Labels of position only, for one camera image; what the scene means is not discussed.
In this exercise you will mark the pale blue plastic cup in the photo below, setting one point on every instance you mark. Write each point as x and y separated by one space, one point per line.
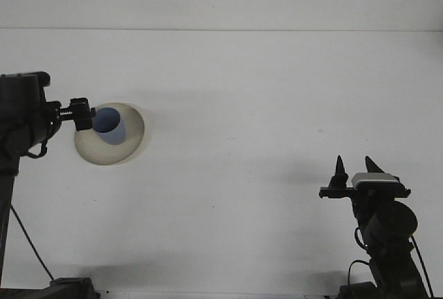
114 133

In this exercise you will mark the pale cream round plate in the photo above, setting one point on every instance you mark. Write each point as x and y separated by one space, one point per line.
110 155

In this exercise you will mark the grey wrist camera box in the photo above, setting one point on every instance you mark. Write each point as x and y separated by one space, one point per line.
31 78
375 178

